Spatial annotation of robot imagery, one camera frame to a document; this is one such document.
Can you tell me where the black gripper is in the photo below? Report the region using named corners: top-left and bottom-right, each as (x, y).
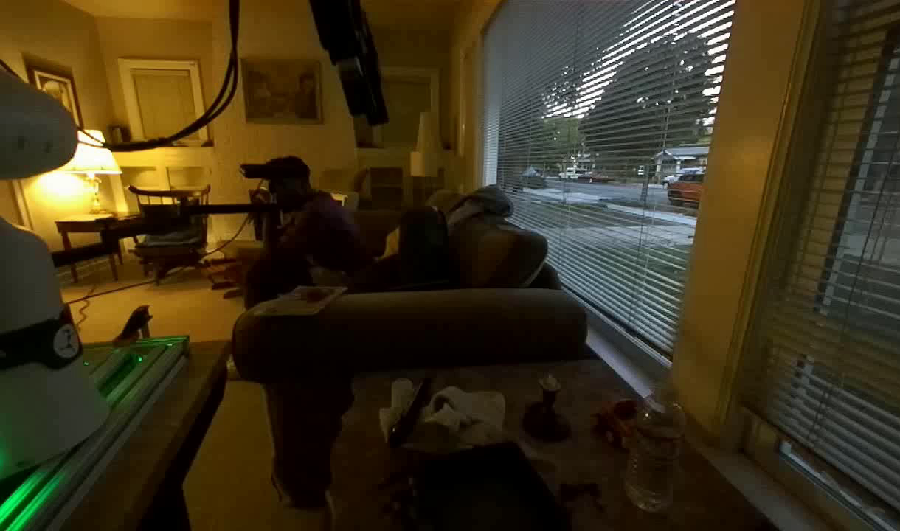
top-left (307, 0), bottom-right (391, 127)

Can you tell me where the white framed door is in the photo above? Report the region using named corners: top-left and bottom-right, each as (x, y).
top-left (114, 56), bottom-right (210, 149)

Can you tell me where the person in dark cap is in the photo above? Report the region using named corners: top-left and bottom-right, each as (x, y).
top-left (239, 155), bottom-right (367, 308)

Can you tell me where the dark wooden chair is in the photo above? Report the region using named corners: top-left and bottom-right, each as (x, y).
top-left (127, 183), bottom-right (211, 283)

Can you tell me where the flat paper booklet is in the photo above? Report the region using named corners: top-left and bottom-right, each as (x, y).
top-left (254, 283), bottom-right (348, 318)

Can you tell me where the glowing table lamp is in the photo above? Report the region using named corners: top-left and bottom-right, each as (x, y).
top-left (68, 127), bottom-right (123, 215)

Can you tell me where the small dark framed picture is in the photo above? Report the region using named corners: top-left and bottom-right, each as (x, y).
top-left (22, 59), bottom-right (84, 130)

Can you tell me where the dark upholstered sofa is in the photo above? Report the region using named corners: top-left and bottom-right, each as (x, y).
top-left (229, 183), bottom-right (592, 515)

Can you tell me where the dark dining table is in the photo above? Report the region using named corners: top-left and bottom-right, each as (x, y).
top-left (53, 200), bottom-right (275, 259)

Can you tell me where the wide white window blind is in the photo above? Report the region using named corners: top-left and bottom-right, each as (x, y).
top-left (481, 0), bottom-right (738, 358)

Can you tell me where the red parked car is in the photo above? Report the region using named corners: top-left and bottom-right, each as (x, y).
top-left (663, 169), bottom-right (708, 211)

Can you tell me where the crumpled white cloth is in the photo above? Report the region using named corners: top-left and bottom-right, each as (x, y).
top-left (375, 379), bottom-right (511, 451)

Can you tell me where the green lit robot stand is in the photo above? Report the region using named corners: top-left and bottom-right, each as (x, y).
top-left (0, 333), bottom-right (232, 531)

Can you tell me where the small red toy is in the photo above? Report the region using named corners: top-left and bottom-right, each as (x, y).
top-left (590, 397), bottom-right (640, 451)

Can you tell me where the clear plastic water bottle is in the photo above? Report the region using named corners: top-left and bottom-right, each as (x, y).
top-left (621, 397), bottom-right (689, 517)

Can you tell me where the narrow white window blind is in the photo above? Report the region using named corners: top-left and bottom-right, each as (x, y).
top-left (745, 0), bottom-right (900, 526)

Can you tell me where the large wall painting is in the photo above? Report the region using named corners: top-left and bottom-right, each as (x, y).
top-left (239, 56), bottom-right (325, 127)

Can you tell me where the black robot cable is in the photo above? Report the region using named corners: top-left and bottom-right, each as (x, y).
top-left (106, 0), bottom-right (244, 155)

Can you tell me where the small dark bracket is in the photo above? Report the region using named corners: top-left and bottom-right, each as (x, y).
top-left (112, 304), bottom-right (156, 346)

